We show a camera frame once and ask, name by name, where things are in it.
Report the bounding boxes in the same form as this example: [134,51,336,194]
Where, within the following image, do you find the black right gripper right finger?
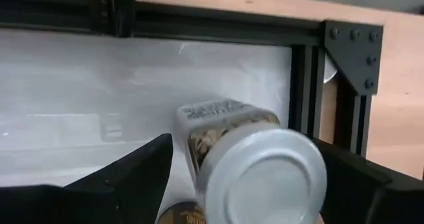
[313,137,424,224]

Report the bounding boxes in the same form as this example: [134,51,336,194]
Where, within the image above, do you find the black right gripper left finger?
[0,133,174,224]

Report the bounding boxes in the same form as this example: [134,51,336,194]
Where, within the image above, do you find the yellow-lid brown spice jar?
[156,201,207,224]

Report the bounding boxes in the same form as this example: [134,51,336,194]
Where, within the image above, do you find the white-lid seasoning jar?
[176,97,329,224]

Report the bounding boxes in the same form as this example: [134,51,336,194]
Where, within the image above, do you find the white plastic table sheet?
[0,28,293,224]

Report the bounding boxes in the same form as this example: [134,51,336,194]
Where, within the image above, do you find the black frame clamp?
[89,0,136,38]

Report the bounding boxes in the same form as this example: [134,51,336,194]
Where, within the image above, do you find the black aluminium table frame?
[0,0,385,158]

